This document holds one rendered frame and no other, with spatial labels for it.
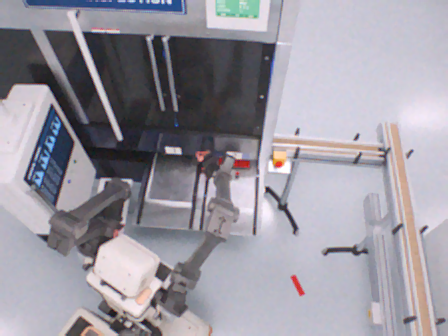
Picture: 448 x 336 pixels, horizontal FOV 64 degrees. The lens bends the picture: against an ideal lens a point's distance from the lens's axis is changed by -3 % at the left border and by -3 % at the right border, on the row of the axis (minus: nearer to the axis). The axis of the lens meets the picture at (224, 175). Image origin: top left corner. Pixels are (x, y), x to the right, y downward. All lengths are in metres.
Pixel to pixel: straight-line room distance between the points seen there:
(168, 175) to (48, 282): 1.39
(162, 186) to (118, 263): 0.78
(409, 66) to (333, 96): 1.01
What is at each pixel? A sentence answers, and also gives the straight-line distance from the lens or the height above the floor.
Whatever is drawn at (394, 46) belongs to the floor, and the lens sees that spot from 4.64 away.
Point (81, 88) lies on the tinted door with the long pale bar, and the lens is 1.84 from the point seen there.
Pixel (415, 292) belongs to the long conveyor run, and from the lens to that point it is 2.00.
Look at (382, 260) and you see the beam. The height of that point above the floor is 0.55.
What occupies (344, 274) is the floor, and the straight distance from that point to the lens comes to 2.95.
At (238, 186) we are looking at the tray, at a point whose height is 0.88.
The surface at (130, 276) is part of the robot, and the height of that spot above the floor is 1.37.
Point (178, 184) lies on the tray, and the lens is 2.10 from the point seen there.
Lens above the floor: 2.71
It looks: 60 degrees down
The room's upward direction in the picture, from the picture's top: straight up
